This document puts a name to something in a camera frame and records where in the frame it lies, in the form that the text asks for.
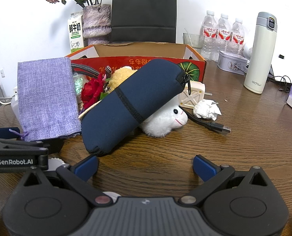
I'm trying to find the clear water bottle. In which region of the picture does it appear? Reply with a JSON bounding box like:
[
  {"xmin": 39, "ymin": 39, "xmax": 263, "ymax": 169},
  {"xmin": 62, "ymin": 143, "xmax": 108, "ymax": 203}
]
[
  {"xmin": 201, "ymin": 10, "xmax": 219, "ymax": 61},
  {"xmin": 216, "ymin": 14, "xmax": 232, "ymax": 54},
  {"xmin": 231, "ymin": 18, "xmax": 246, "ymax": 56}
]

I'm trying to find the white green milk carton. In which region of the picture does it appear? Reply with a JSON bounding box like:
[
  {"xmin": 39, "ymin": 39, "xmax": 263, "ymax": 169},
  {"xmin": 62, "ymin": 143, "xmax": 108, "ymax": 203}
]
[{"xmin": 67, "ymin": 12, "xmax": 84, "ymax": 53}]

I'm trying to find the orange cardboard box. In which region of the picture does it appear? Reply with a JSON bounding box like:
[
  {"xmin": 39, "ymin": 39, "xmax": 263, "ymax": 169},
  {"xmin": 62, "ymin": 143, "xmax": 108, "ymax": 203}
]
[{"xmin": 64, "ymin": 42, "xmax": 207, "ymax": 84}]

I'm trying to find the black paper bag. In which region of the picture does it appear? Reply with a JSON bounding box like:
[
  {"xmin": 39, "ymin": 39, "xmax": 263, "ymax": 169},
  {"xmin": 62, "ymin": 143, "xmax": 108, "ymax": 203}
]
[{"xmin": 111, "ymin": 0, "xmax": 177, "ymax": 43}]

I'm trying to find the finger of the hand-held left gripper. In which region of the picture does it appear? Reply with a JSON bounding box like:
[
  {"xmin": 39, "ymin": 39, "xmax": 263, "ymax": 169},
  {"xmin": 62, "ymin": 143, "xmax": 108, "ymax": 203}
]
[
  {"xmin": 0, "ymin": 127, "xmax": 20, "ymax": 138},
  {"xmin": 0, "ymin": 138, "xmax": 64, "ymax": 156}
]

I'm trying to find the black usb cable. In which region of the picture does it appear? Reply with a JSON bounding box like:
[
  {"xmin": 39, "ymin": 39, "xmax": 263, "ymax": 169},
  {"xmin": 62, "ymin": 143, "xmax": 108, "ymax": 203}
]
[{"xmin": 185, "ymin": 109, "xmax": 232, "ymax": 134}]

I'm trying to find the white tissue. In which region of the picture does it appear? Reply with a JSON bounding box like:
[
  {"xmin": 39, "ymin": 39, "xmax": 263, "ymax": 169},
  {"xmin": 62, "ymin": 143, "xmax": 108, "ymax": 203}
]
[{"xmin": 193, "ymin": 99, "xmax": 222, "ymax": 120}]

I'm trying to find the wooden desktop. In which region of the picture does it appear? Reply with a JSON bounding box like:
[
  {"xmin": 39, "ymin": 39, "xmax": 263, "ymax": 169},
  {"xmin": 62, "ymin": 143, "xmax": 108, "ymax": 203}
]
[{"xmin": 0, "ymin": 60, "xmax": 292, "ymax": 236}]

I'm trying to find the beige plug adapter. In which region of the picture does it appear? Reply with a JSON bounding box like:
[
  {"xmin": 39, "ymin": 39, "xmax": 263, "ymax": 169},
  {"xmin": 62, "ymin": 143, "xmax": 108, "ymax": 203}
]
[{"xmin": 178, "ymin": 81, "xmax": 206, "ymax": 109}]

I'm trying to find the purple stone vase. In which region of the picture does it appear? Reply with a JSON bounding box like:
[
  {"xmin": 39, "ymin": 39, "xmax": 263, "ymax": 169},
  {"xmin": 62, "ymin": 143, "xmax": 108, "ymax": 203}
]
[{"xmin": 82, "ymin": 4, "xmax": 112, "ymax": 46}]

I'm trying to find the navy blue zip pouch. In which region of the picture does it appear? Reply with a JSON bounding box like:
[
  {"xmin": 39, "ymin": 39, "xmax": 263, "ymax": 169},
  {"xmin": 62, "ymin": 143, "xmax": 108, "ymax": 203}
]
[{"xmin": 81, "ymin": 58, "xmax": 192, "ymax": 157}]

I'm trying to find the white power bank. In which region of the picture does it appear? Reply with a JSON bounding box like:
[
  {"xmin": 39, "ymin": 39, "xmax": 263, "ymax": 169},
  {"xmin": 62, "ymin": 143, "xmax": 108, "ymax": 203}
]
[{"xmin": 11, "ymin": 86, "xmax": 20, "ymax": 119}]

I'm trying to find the thin black wire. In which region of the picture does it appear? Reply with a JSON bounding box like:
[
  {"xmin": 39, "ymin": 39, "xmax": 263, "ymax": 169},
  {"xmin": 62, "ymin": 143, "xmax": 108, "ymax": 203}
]
[{"xmin": 269, "ymin": 75, "xmax": 292, "ymax": 91}]

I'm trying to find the white charging cable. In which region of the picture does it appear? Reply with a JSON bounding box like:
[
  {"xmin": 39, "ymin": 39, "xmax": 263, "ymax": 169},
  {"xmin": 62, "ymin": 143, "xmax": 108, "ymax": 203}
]
[{"xmin": 0, "ymin": 95, "xmax": 14, "ymax": 115}]

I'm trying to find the clear glass cup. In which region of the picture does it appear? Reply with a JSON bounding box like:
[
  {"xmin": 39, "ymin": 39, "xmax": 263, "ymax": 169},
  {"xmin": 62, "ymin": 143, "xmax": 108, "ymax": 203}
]
[{"xmin": 183, "ymin": 32, "xmax": 205, "ymax": 50}]

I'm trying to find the white thermos bottle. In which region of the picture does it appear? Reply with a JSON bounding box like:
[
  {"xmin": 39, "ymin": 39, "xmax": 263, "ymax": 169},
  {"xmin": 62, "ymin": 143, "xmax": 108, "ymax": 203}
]
[{"xmin": 243, "ymin": 12, "xmax": 277, "ymax": 94}]

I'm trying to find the yellow and white plush toy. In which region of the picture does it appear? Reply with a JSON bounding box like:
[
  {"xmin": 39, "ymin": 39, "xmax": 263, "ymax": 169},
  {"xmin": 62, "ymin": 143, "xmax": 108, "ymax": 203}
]
[{"xmin": 109, "ymin": 65, "xmax": 189, "ymax": 138}]

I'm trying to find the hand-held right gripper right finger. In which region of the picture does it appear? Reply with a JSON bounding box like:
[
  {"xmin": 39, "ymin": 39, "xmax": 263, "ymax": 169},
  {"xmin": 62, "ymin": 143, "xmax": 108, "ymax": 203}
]
[{"xmin": 179, "ymin": 155, "xmax": 269, "ymax": 206}]

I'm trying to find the red artificial flower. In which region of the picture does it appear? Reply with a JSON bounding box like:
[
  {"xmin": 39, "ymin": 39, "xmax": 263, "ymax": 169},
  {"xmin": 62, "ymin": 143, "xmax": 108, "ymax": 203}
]
[{"xmin": 81, "ymin": 73, "xmax": 112, "ymax": 110}]

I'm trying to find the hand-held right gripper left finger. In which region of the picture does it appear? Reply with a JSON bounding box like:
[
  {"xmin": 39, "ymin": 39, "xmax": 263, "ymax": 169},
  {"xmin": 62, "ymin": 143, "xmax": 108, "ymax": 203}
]
[{"xmin": 22, "ymin": 155, "xmax": 113, "ymax": 207}]

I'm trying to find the iridescent plastic bag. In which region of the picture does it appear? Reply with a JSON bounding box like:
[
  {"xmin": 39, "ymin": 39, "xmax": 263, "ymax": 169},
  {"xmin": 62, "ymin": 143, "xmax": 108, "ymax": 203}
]
[{"xmin": 73, "ymin": 75, "xmax": 86, "ymax": 96}]

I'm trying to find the purple fabric pouch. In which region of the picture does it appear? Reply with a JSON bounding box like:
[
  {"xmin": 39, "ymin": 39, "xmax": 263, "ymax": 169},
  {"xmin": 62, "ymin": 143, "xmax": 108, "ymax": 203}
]
[{"xmin": 17, "ymin": 57, "xmax": 82, "ymax": 142}]

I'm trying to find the white round device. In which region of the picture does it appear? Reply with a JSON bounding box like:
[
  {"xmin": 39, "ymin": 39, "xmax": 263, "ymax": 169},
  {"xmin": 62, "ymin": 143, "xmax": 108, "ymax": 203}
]
[{"xmin": 242, "ymin": 41, "xmax": 254, "ymax": 61}]

